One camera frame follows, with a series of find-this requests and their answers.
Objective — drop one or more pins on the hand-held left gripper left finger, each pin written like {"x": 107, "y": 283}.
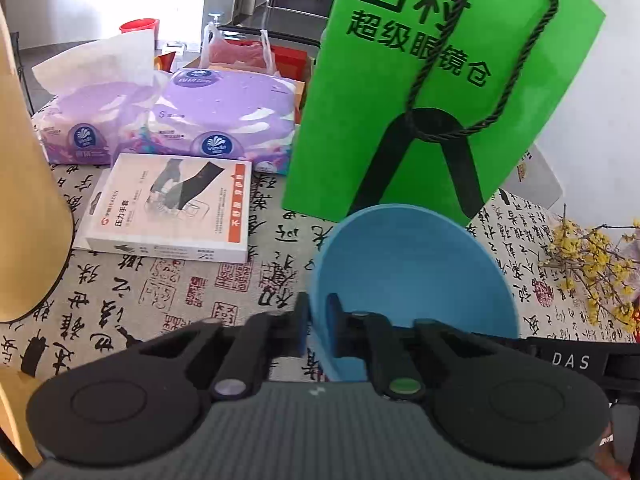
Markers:
{"x": 301, "y": 325}

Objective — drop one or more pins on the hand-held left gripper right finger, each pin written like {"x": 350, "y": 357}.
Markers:
{"x": 333, "y": 322}

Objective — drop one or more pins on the blue bowl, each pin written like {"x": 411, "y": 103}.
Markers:
{"x": 415, "y": 270}

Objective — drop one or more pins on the person's right hand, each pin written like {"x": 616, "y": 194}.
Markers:
{"x": 612, "y": 460}

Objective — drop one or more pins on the yellow flower branches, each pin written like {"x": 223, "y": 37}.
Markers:
{"x": 600, "y": 265}

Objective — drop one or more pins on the calligraphy print tablecloth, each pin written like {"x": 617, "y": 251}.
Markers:
{"x": 175, "y": 295}

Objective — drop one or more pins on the white glove box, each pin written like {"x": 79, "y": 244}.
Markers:
{"x": 165, "y": 210}

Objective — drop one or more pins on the green paper bag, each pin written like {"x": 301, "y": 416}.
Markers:
{"x": 350, "y": 110}

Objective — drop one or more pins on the purple tissue pack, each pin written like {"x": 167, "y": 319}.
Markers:
{"x": 225, "y": 110}
{"x": 85, "y": 110}

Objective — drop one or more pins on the red box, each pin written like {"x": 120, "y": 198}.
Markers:
{"x": 292, "y": 67}

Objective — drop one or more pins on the white plastic bag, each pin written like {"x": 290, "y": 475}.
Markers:
{"x": 235, "y": 52}

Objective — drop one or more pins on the yellow thermos jug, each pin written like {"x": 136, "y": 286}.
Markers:
{"x": 25, "y": 210}

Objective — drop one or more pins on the red bucket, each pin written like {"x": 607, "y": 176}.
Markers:
{"x": 140, "y": 26}

